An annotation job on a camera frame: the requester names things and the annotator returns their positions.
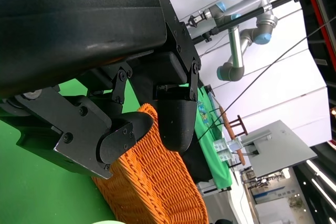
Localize black backdrop cloth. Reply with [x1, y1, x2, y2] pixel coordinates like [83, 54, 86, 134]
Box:
[181, 129, 213, 183]

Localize green printed t-shirt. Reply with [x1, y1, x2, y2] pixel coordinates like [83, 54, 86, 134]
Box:
[195, 86, 233, 190]

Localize grey bowl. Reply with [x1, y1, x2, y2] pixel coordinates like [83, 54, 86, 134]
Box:
[90, 218, 118, 224]

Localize green tablecloth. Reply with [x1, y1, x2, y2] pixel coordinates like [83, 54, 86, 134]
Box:
[0, 78, 148, 224]

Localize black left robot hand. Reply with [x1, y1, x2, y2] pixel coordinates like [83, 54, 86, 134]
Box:
[0, 0, 203, 180]

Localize black pole silver collar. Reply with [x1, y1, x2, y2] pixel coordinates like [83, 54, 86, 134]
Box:
[191, 0, 336, 45]

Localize orange wicker basket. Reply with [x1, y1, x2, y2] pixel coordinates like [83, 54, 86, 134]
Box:
[91, 103, 209, 224]

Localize red metal beam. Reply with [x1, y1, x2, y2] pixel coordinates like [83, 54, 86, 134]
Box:
[301, 0, 336, 57]

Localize grey flat monitor panel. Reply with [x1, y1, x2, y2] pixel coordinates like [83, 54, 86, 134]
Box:
[241, 120, 318, 178]

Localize clear plastic boxes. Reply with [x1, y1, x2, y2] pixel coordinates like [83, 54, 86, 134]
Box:
[213, 137, 242, 162]

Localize thin black hanging cable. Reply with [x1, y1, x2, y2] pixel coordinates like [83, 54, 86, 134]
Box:
[198, 15, 336, 141]

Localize brown wooden stand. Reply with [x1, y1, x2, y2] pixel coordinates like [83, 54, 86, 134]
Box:
[228, 115, 249, 137]

